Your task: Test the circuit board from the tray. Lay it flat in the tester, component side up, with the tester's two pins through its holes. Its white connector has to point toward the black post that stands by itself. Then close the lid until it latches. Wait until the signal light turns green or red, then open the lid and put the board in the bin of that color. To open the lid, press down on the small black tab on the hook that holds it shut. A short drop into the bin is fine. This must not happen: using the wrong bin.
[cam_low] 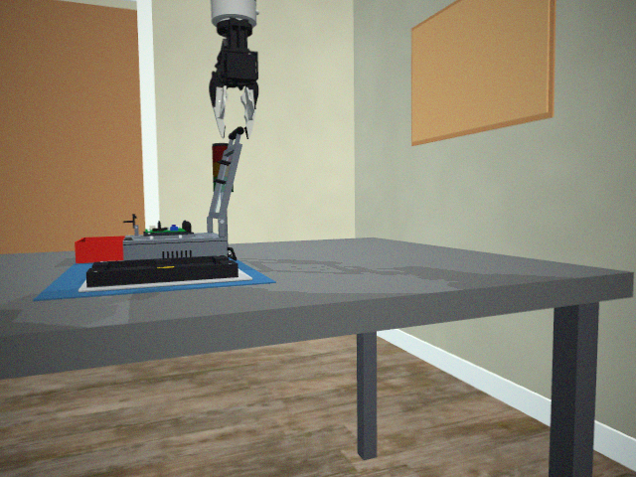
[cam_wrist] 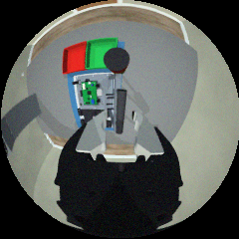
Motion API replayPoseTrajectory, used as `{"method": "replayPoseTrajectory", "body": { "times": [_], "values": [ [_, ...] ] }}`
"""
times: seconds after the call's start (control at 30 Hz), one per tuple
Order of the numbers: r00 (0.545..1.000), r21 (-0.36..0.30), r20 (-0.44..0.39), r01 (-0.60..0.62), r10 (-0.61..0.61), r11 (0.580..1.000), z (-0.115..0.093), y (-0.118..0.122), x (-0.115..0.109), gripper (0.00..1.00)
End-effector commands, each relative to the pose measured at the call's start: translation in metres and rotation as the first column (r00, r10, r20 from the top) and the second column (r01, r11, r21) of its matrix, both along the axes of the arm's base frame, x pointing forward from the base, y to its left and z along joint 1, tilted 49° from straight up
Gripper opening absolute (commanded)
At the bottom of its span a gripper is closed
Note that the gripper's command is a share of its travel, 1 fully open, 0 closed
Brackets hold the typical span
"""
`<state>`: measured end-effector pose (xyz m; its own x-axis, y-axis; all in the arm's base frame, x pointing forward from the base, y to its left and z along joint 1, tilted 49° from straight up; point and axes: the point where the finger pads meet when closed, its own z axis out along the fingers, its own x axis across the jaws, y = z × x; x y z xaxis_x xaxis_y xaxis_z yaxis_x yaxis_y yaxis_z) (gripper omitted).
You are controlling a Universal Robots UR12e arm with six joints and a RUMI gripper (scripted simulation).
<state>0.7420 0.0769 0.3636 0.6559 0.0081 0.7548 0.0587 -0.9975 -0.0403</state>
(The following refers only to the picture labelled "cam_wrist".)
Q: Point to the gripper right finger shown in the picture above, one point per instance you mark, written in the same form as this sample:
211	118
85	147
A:
150	141

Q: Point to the green bin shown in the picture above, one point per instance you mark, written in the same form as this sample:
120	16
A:
96	50

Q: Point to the green circuit board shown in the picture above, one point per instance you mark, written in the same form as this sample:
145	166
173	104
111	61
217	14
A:
89	93

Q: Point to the red bin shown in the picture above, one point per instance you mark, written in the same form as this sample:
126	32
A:
74	58

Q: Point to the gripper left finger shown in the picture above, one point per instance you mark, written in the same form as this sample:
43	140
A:
88	141

